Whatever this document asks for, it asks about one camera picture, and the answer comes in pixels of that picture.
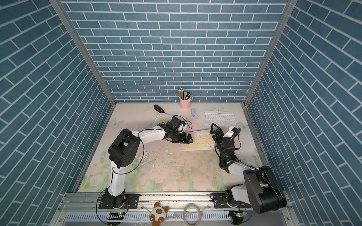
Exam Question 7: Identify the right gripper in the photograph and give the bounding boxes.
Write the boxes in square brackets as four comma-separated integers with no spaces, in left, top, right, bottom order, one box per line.
[211,124,226,160]

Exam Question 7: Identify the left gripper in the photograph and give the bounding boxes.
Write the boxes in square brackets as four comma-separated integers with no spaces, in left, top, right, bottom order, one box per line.
[171,130,194,144]

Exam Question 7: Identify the yellow keyboard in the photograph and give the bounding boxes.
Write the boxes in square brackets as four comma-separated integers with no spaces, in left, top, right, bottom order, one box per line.
[180,129,215,152]
[152,113,173,127]

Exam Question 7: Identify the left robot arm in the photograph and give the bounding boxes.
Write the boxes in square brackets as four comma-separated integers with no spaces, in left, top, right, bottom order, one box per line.
[102,126,193,209]

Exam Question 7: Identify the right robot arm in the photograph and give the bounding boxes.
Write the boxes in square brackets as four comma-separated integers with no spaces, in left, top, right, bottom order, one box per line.
[210,123,287,214]

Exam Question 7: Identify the white keyboard right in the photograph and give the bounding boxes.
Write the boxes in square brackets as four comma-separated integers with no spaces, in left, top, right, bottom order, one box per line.
[204,110,236,126]

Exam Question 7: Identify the pink pen cup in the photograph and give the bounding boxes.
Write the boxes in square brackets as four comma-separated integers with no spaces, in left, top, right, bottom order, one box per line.
[179,93,192,110]

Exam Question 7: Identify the black stapler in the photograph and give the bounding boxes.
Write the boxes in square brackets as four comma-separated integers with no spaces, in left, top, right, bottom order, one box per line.
[154,105,165,113]

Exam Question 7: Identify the plush toy cat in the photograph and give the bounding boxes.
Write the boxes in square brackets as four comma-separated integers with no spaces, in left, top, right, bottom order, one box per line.
[150,202,169,226]

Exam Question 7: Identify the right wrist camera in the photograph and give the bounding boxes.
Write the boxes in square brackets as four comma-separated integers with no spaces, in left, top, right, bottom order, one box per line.
[223,126,241,141]

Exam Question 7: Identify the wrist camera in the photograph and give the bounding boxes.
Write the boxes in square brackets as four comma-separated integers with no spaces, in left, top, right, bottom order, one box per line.
[167,116,188,133]
[223,126,241,141]

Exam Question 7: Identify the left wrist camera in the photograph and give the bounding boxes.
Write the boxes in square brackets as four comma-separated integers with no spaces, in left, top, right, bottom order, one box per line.
[167,116,188,133]

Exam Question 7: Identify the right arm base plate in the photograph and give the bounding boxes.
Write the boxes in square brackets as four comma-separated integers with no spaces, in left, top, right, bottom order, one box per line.
[209,192,251,209]

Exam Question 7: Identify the coiled white cable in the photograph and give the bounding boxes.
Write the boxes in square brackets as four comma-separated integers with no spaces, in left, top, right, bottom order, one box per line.
[182,203,203,226]

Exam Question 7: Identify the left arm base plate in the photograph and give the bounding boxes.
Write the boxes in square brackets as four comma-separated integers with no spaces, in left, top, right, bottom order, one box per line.
[98,193,140,210]

